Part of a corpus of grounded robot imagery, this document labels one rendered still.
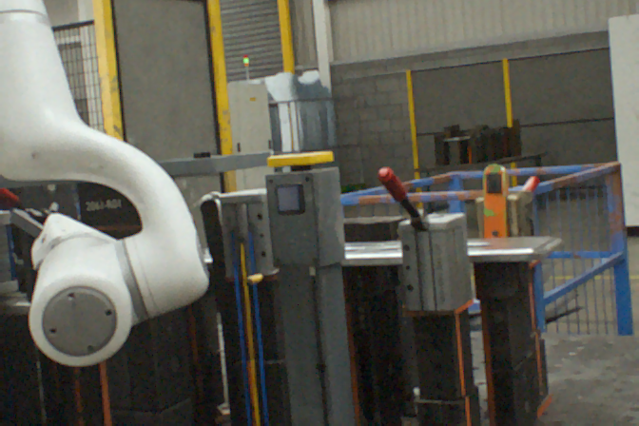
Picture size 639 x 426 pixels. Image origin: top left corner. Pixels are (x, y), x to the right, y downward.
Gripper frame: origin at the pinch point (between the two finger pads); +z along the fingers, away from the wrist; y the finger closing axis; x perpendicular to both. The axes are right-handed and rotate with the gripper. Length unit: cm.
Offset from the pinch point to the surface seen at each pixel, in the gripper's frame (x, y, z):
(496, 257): 19, 51, 8
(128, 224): 0.9, 5.2, 11.7
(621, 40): 214, 407, 705
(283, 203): 13.6, 18.3, -1.8
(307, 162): 19.2, 18.4, -2.1
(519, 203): 27, 60, 29
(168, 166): 10.6, 5.4, 5.0
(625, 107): 162, 439, 697
